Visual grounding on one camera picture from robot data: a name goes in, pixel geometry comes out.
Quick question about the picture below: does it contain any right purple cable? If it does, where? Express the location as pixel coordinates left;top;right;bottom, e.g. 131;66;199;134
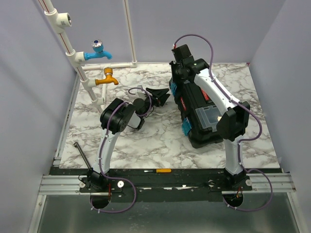
173;33;274;212

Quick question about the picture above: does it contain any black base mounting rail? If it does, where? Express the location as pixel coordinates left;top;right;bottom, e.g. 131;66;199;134
49;167;285;202

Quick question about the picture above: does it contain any orange water tap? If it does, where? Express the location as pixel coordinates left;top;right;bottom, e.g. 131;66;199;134
95;67;119;85

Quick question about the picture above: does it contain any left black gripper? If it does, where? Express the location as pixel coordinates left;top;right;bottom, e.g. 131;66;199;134
141;88;169;118

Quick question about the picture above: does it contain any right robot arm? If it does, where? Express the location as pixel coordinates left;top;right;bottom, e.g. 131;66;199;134
169;44;250;190

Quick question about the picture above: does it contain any white PVC pipe frame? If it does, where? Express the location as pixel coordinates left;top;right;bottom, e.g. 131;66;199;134
38;0;138;112

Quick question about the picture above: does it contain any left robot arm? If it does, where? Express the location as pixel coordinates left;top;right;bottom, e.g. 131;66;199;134
86;86;170;192

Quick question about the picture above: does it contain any aluminium extrusion rail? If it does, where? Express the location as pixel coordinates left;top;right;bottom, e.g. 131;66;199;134
37;175;88;196

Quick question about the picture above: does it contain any black plastic toolbox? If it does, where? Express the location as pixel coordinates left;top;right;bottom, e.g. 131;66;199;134
169;62;226;149

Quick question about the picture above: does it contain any orange handle screwdriver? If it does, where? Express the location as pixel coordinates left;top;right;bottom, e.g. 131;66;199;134
144;168;172;173

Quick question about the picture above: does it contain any blue water tap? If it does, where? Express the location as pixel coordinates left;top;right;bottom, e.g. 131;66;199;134
84;39;112;61

